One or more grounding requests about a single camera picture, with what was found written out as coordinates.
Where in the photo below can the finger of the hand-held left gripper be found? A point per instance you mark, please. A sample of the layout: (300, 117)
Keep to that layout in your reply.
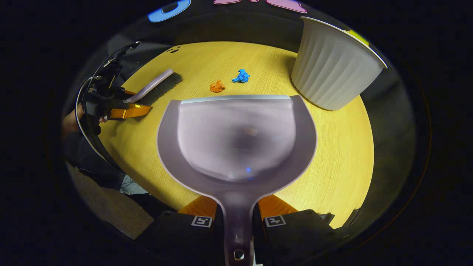
(129, 111)
(130, 92)

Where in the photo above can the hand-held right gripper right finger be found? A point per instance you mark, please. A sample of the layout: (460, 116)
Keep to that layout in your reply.
(295, 236)

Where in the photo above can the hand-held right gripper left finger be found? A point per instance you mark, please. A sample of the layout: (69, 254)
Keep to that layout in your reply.
(177, 236)

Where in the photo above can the small pale purple broom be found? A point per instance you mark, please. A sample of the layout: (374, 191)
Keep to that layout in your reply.
(159, 85)

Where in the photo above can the orange paper trash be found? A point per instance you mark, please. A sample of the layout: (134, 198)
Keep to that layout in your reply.
(217, 86)

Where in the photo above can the pale purple dustpan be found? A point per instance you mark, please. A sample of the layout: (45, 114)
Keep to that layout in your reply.
(236, 147)

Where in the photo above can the blue paper trash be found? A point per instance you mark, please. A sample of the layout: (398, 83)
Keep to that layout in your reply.
(241, 76)

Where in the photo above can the white ribbed garbage bin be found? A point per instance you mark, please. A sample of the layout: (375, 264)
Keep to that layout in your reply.
(332, 66)

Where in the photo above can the yellow wooden desktop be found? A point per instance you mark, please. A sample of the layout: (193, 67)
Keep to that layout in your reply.
(332, 155)

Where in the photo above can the person's dark trousers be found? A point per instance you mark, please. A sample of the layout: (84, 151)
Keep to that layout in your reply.
(96, 166)

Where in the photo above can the person's white shoe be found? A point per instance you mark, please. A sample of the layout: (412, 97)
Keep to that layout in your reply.
(133, 186)

